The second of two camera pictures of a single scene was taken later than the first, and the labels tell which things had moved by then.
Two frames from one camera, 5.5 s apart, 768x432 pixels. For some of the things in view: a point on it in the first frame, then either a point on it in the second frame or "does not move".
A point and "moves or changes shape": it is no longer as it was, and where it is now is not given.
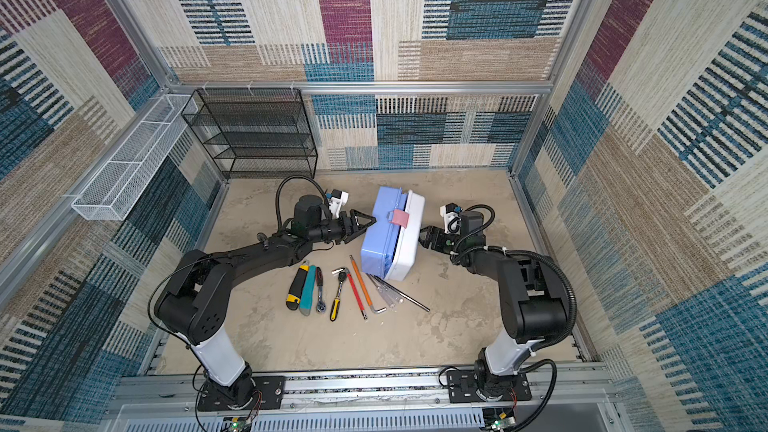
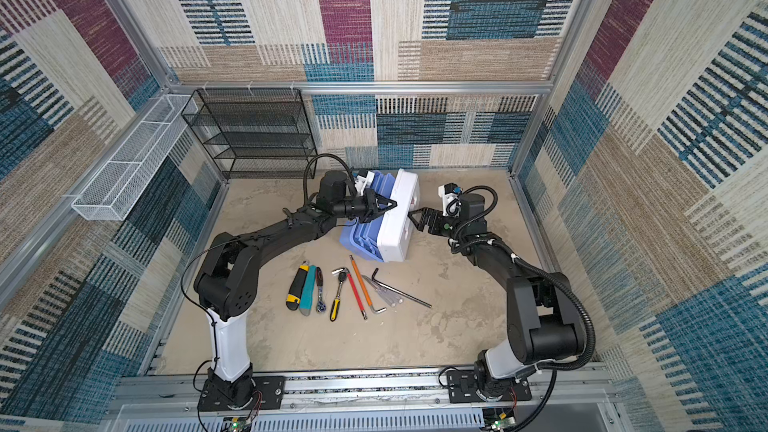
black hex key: [402, 294] does not move
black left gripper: [349, 234] to [371, 210]
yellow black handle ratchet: [342, 274] does not move
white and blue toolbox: [393, 234] moves or changes shape
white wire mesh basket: [129, 170] does not move
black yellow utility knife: [296, 287] does not move
